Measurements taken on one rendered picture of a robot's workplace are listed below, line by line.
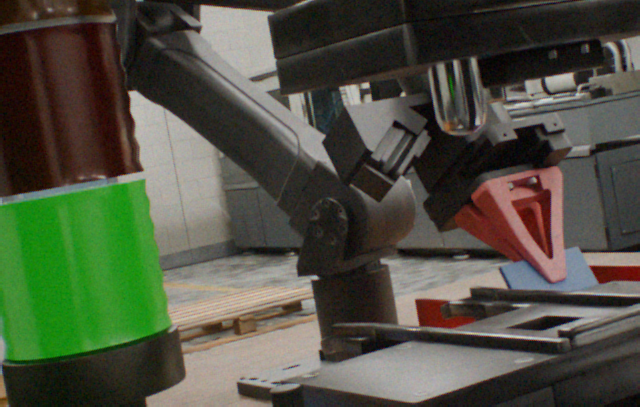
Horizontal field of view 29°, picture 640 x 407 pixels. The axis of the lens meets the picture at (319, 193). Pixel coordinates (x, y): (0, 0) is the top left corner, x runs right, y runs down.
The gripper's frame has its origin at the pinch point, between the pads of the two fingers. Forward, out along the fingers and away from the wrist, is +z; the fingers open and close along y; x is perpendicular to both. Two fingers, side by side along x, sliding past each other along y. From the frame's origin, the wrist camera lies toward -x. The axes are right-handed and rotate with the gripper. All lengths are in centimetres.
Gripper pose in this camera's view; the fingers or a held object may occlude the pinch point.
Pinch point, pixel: (550, 272)
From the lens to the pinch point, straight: 84.4
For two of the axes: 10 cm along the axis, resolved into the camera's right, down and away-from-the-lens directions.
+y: 3.7, -5.2, -7.7
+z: 4.1, 8.3, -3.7
